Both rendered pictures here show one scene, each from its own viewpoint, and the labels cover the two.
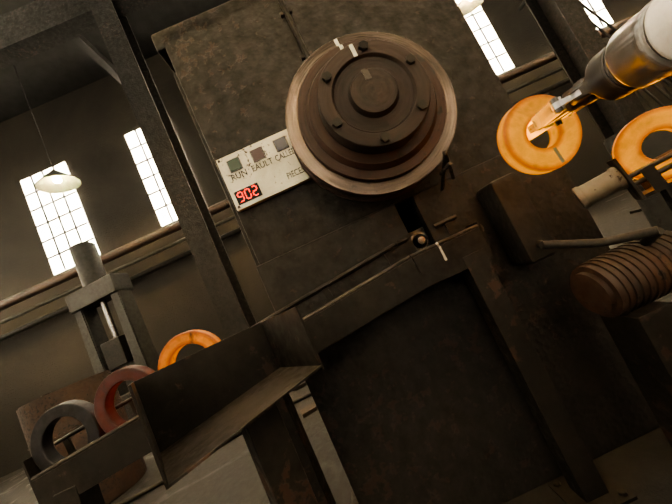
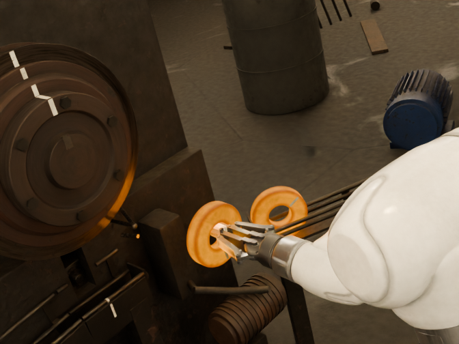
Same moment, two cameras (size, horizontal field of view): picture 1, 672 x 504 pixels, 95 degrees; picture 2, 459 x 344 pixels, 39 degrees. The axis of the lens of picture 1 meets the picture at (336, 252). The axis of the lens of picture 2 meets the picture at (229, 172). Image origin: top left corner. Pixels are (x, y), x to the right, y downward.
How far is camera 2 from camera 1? 1.04 m
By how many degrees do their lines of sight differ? 49
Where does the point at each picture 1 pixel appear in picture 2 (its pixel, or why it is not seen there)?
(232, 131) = not seen: outside the picture
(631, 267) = (250, 317)
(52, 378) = not seen: outside the picture
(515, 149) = (201, 254)
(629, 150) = (261, 216)
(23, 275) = not seen: outside the picture
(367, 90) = (67, 162)
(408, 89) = (105, 152)
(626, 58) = (281, 271)
